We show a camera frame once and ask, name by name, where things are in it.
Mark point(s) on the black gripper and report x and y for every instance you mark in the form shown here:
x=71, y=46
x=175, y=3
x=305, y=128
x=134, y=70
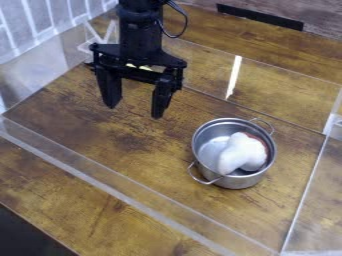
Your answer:
x=139, y=48

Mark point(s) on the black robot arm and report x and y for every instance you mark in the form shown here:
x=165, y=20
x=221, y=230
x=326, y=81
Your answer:
x=137, y=10

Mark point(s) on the silver metal pot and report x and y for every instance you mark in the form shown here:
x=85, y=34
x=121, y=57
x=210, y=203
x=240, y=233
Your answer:
x=209, y=142

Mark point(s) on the white red toy mushroom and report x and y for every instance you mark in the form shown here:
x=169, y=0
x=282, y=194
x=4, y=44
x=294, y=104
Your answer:
x=245, y=153

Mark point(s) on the yellow green toy vegetable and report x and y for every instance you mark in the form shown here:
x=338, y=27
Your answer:
x=141, y=67

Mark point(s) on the black bar on table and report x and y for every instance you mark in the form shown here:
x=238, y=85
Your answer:
x=261, y=17

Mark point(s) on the clear acrylic enclosure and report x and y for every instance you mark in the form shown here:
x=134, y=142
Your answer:
x=103, y=177

